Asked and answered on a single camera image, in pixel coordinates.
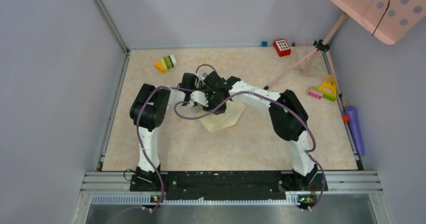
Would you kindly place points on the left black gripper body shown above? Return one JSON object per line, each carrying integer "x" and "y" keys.
{"x": 203, "y": 87}

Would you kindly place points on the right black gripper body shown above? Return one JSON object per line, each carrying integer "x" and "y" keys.
{"x": 213, "y": 101}

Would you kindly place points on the pale yellow envelope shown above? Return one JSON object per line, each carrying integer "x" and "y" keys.
{"x": 214, "y": 123}

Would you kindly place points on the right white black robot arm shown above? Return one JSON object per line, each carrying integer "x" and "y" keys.
{"x": 289, "y": 118}

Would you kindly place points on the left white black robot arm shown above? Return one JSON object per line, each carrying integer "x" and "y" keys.
{"x": 148, "y": 112}

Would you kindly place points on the stacked colourful toy bricks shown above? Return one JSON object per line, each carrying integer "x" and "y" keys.
{"x": 166, "y": 63}

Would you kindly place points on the red toy block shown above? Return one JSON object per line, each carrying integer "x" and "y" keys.
{"x": 281, "y": 47}

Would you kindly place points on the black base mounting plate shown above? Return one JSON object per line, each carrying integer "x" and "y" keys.
{"x": 229, "y": 185}

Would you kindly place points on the pink toy brick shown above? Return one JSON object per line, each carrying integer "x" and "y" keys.
{"x": 316, "y": 94}

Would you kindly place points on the pink wooden tripod stand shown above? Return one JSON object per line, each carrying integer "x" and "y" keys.
{"x": 321, "y": 46}

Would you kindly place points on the green toy brick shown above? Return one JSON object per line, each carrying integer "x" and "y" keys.
{"x": 329, "y": 96}

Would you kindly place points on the yellow triangular toy block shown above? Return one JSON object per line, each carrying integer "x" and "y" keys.
{"x": 328, "y": 87}

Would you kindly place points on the purple flashlight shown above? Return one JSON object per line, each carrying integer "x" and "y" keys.
{"x": 350, "y": 117}

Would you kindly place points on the pink dotted board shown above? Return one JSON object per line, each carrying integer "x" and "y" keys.
{"x": 387, "y": 20}

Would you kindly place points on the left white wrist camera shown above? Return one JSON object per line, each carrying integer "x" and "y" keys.
{"x": 203, "y": 76}

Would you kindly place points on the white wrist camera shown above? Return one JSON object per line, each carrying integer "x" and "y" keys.
{"x": 203, "y": 76}
{"x": 199, "y": 97}

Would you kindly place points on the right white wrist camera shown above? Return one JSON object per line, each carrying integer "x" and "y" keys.
{"x": 199, "y": 97}

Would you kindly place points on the aluminium frame rail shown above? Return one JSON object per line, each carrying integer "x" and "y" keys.
{"x": 111, "y": 25}

